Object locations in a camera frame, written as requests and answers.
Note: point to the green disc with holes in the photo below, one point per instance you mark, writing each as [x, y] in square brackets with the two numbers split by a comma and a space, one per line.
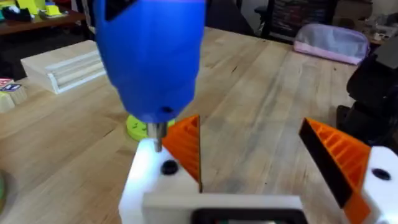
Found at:
[135, 128]

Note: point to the white orange left gripper right finger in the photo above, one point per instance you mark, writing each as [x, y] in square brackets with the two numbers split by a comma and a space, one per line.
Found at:
[348, 155]

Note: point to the lilac and pink zip bag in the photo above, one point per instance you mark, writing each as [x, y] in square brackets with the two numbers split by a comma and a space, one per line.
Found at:
[331, 43]

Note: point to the brown side table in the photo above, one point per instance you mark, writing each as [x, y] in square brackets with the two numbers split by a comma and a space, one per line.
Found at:
[37, 22]

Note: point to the yellow-green blocks on board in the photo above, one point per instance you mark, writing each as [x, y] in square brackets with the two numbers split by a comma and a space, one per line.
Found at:
[34, 7]

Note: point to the heap of toy blocks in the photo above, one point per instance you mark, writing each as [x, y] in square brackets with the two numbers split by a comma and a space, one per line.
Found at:
[11, 95]

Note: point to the blue electric screwdriver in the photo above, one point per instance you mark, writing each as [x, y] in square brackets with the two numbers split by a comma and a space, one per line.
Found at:
[149, 59]

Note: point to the white orange left gripper left finger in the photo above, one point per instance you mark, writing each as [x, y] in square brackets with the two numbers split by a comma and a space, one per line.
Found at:
[146, 174]

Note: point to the pale wooden box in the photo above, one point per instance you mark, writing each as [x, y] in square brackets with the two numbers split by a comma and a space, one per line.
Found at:
[62, 67]

